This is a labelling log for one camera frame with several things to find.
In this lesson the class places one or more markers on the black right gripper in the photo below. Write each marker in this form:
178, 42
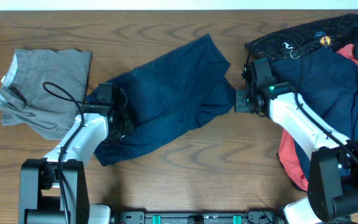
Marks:
239, 104

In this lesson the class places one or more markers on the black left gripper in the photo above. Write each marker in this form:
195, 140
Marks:
124, 123

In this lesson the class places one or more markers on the navy blue shorts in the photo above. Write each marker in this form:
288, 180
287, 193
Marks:
177, 92

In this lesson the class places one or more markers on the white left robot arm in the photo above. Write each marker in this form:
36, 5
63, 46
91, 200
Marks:
53, 189

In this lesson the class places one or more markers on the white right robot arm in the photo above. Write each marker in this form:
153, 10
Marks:
332, 191

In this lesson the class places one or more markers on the red garment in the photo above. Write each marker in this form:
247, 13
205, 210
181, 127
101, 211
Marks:
291, 158

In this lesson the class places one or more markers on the folded grey shorts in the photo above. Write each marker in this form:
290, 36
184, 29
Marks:
30, 92

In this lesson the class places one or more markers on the black patterned shorts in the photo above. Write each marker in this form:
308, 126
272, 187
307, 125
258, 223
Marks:
332, 33

